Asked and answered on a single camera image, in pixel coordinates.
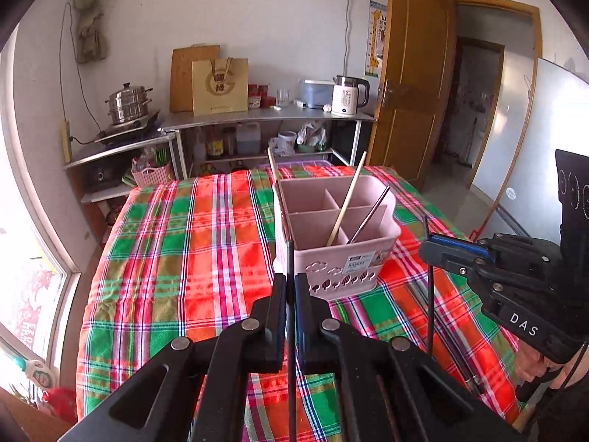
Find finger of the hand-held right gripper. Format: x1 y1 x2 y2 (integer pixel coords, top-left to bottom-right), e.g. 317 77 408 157
428 234 495 261
419 241 484 279

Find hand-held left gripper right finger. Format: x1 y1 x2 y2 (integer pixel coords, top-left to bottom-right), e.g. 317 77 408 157
294 273 525 442

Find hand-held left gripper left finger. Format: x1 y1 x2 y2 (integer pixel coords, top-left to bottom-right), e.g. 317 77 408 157
57 273 292 442

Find black chopstick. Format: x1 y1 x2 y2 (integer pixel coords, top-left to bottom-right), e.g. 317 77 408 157
423 215 434 357
286 238 298 442
455 352 484 397

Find pink plastic utensil basket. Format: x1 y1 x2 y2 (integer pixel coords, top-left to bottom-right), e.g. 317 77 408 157
272 175 401 301

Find silver metal chopstick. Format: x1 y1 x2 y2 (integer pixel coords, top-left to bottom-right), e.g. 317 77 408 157
347 186 391 245

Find person's right forearm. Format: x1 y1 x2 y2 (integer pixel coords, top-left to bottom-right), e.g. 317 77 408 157
515 341 589 442

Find person's right hand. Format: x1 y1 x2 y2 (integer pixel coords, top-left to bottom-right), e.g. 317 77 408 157
514 338 560 384

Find plaid tablecloth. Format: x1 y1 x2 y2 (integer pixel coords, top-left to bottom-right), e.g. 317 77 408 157
76 163 523 442

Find dark printed cloth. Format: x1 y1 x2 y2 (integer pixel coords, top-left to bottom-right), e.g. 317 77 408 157
554 148 589 252

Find grey refrigerator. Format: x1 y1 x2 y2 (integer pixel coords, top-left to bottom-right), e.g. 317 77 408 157
469 57 589 249

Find plastic bags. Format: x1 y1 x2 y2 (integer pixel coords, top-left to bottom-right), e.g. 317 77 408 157
269 122 329 156

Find white plastic jug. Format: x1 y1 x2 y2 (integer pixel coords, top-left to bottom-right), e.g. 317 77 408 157
236 122 261 155

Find wooden door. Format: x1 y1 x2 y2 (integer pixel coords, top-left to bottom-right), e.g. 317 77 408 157
368 0 456 189

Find dark sauce bottle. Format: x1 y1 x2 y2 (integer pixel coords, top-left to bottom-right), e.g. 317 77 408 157
205 126 225 159

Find small pink woven basket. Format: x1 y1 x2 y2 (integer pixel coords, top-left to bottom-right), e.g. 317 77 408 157
131 161 174 188

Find white electric kettle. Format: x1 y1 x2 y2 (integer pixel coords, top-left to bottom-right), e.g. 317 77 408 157
332 75 370 117

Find metal counter table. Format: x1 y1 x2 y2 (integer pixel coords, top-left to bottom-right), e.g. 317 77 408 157
159 104 375 180

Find red cans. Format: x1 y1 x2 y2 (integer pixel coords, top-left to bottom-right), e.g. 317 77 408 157
247 84 270 110

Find clear container with blue lid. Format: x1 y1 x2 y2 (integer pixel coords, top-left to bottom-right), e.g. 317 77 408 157
301 78 336 109

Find metal stove stand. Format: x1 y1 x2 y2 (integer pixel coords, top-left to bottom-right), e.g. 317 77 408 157
62 131 180 204

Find tan paper gift bag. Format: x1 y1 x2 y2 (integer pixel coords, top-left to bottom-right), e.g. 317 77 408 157
191 57 249 117

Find gas stove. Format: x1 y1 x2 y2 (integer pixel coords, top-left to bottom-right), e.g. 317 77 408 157
94 109 162 144

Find wooden cutting board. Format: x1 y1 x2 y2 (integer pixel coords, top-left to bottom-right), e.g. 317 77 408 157
169 45 221 113

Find steel steamer pot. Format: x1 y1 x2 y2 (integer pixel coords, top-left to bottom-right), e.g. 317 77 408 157
105 82 154 126

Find hanging cloth bundle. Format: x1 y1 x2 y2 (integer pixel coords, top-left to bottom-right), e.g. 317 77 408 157
74 0 111 64

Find wall poster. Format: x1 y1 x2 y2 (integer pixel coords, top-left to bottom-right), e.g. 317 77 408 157
365 0 387 78

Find black wall cable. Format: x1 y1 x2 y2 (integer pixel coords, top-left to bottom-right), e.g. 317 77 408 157
343 0 353 79

